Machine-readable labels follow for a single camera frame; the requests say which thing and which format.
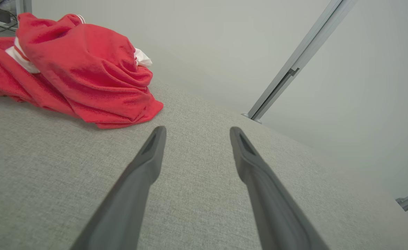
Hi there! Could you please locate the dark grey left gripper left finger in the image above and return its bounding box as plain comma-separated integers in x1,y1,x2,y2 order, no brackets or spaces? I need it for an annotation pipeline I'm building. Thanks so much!
70,126,167,250

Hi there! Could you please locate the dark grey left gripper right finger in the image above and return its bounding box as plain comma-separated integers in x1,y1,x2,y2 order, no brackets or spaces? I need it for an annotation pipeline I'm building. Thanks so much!
230,126,329,250

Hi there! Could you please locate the red Bulls basketball jersey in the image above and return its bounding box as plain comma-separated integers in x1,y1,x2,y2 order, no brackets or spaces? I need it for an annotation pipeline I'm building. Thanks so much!
15,13,164,130

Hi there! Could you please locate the grey fabric padded platform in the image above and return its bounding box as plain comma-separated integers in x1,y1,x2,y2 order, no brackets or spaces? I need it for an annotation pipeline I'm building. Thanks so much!
0,78,408,250

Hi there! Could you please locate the grey aluminium partition post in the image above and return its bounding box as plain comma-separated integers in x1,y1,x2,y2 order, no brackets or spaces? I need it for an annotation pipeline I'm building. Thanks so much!
240,0,359,124

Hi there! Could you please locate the grey metal frame leg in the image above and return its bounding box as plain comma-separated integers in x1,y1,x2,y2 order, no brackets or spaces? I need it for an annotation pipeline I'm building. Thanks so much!
15,0,33,16

